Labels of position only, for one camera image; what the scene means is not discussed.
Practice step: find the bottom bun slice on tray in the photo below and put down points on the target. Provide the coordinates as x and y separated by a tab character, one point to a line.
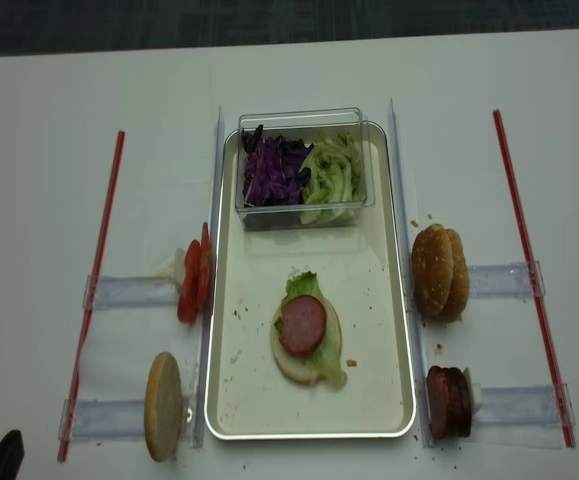
289	365

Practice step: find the red strip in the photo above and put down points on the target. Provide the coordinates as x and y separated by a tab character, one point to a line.
87	314
566	418

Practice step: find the front red tomato slice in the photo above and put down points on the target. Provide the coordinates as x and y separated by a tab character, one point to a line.
187	303

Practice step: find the white rectangular serving tray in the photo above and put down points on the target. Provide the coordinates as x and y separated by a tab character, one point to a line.
358	271

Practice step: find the white stopper by tomatoes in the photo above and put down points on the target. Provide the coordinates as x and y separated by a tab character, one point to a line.
178	270

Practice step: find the clear vertical rail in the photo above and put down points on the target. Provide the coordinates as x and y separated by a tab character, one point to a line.
207	312
412	314

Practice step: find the rear sesame bun top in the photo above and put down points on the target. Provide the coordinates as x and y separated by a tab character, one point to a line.
460	284

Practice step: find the upper left clear holder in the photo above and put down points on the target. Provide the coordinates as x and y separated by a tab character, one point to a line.
125	292

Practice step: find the left red strip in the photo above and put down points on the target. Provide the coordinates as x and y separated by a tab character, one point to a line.
87	314

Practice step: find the left clear vertical rail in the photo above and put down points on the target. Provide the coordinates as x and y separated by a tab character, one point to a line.
207	312

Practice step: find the shredded purple cabbage pile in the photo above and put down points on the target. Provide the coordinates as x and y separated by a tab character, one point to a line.
273	172

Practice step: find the clear holder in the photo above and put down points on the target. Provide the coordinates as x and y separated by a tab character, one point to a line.
125	292
521	280
84	420
521	406

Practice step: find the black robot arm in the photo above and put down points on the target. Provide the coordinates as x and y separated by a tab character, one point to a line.
12	453

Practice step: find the dark meat patty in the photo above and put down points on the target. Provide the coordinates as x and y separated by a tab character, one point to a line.
460	403
439	400

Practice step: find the lower left clear holder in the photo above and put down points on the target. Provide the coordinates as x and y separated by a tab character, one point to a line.
84	420

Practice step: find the round pink meat slice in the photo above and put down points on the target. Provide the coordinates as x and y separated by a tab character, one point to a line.
304	321

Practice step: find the right clear vertical rail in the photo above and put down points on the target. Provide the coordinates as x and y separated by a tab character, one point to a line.
412	314

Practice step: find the clear plastic salad container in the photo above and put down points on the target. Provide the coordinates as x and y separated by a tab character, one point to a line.
305	125

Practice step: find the standing pale bun slice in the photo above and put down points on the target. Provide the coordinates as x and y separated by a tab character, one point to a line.
163	407

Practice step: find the front sesame bun top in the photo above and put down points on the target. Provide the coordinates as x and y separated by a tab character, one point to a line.
432	269

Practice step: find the rear dark meat patty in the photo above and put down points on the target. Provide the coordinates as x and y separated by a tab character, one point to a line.
460	403

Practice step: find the right red strip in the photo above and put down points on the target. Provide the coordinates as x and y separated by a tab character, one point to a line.
566	418

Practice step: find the shredded green lettuce pile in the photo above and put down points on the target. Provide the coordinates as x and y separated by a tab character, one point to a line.
335	178

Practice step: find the sesame bun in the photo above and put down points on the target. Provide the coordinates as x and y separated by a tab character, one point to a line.
432	269
460	284

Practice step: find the front dark meat patty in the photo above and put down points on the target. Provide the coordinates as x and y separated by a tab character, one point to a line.
439	400

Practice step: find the white stopper by patties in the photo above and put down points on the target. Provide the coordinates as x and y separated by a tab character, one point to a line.
475	392

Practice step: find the lower right clear holder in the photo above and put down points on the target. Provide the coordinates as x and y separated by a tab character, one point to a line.
521	406

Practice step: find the green lettuce leaf on bun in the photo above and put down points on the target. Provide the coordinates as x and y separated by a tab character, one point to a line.
329	365

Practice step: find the red tomato slice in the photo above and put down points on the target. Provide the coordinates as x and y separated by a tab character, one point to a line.
204	267
187	303

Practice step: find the upper right clear holder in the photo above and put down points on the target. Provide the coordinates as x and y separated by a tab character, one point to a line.
521	280

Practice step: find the rear red tomato slice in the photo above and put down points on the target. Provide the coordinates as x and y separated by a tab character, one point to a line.
204	267

